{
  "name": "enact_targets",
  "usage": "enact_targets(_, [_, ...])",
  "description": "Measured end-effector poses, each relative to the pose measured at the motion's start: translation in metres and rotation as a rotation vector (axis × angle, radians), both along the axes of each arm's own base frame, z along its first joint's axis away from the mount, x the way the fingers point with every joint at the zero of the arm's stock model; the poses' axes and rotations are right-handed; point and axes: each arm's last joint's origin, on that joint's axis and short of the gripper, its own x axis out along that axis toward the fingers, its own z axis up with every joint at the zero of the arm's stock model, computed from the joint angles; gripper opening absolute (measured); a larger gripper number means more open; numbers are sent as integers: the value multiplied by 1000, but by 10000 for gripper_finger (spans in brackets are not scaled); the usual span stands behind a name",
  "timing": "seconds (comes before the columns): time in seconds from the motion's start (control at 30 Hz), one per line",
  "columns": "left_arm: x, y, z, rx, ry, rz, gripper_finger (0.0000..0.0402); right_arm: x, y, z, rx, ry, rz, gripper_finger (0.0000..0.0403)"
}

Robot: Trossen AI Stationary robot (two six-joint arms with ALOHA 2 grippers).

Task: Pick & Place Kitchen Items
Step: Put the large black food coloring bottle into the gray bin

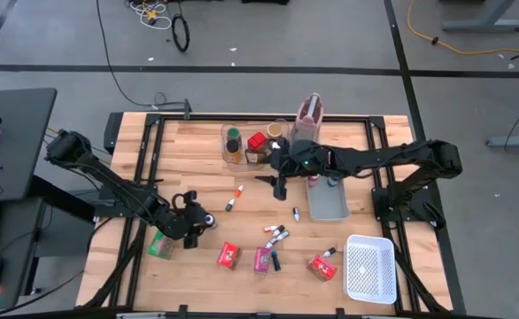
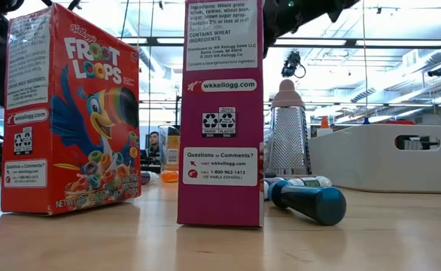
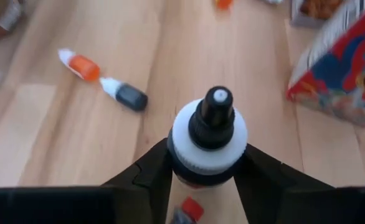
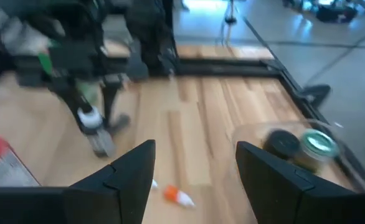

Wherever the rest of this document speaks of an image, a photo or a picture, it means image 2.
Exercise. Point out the red storage box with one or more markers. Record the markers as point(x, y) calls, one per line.
point(399, 122)

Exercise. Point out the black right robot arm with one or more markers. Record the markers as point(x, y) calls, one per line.
point(337, 9)

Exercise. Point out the orange cap small dropper bottle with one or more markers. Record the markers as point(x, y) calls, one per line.
point(169, 177)

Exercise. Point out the person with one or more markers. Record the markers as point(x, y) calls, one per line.
point(153, 140)

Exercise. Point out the gray plastic bin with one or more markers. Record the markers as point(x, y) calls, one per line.
point(356, 165)

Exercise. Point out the clear plastic organizer bin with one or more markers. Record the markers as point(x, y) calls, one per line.
point(162, 150)

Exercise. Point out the green label small dropper bottle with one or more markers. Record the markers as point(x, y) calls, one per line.
point(314, 181)

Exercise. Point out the orange cap colouring bottle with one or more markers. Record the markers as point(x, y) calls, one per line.
point(324, 124)

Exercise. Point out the magenta Raisin Bran cereal box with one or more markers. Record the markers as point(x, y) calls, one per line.
point(220, 203)

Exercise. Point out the black ceiling mounted camera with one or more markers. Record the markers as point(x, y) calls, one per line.
point(436, 71)
point(291, 64)

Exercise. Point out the red Froot Loops cereal box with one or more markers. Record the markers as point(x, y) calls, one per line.
point(70, 113)

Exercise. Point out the blue cap colouring bottle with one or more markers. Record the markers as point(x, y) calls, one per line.
point(366, 121)

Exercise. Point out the dark blue tube teal ends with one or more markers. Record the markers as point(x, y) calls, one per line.
point(311, 201)

